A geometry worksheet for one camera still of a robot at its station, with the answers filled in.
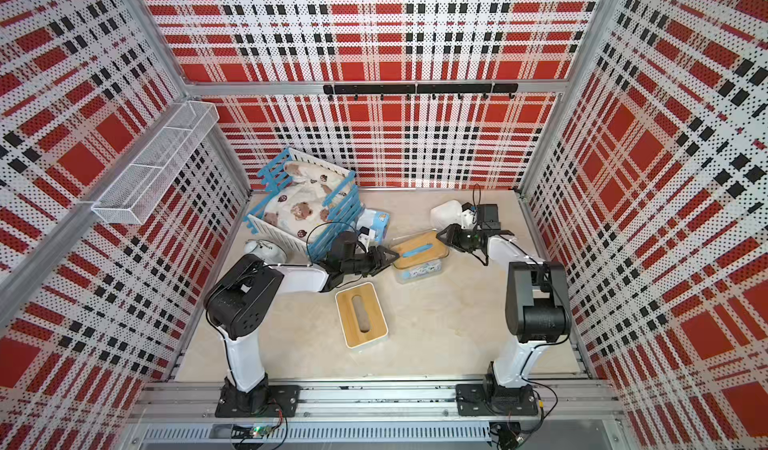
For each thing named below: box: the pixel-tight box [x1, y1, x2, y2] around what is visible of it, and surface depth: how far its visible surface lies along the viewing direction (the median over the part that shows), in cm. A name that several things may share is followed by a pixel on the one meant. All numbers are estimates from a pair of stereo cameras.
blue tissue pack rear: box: [357, 208, 390, 245], surface depth 109 cm
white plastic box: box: [430, 199, 463, 231], surface depth 112 cm
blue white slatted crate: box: [244, 147, 366, 261], surface depth 106 cm
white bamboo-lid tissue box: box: [335, 281, 389, 352], surface depth 85 cm
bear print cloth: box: [262, 161, 350, 242], surface depth 107 cm
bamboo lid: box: [392, 230, 449, 269], surface depth 93 cm
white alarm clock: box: [244, 239, 288, 264], surface depth 92 cm
